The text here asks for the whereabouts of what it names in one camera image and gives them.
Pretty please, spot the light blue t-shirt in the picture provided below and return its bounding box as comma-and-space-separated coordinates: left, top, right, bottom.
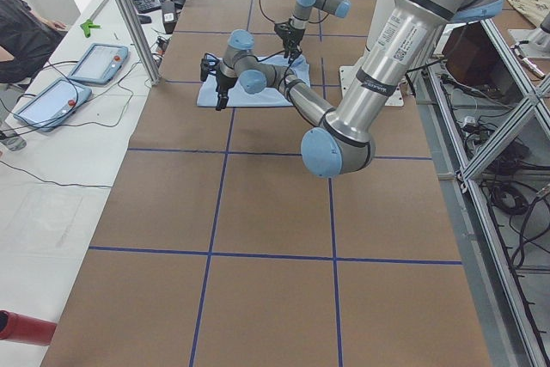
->
197, 56, 310, 108

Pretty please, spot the teach pendant tablet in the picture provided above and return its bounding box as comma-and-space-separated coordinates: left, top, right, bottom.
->
14, 78, 92, 132
68, 43, 129, 85

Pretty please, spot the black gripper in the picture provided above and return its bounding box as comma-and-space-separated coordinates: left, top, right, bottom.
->
274, 19, 305, 62
200, 52, 235, 111

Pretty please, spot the red cylinder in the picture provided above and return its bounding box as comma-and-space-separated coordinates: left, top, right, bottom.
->
1, 310, 58, 346

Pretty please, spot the seated person in black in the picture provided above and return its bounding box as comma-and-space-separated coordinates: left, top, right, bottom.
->
1, 0, 68, 84

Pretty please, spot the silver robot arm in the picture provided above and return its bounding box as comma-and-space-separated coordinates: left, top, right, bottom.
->
274, 0, 351, 63
200, 0, 504, 178

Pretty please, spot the green plastic tool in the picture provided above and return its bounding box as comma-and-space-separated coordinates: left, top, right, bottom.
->
80, 19, 101, 38

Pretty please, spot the aluminium frame post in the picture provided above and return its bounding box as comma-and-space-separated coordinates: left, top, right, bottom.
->
115, 0, 161, 86

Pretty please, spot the white metal base plate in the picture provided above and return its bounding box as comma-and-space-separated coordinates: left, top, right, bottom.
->
339, 66, 404, 107

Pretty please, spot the aluminium truss frame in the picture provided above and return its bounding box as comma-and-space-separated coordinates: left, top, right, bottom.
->
407, 10, 549, 366

